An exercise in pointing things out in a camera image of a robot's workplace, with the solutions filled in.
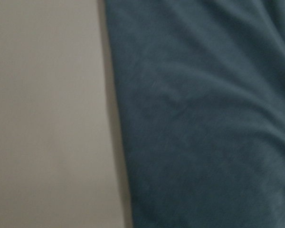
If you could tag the black graphic t-shirt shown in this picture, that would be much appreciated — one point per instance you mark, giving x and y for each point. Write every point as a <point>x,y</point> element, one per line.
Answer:
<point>201,93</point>

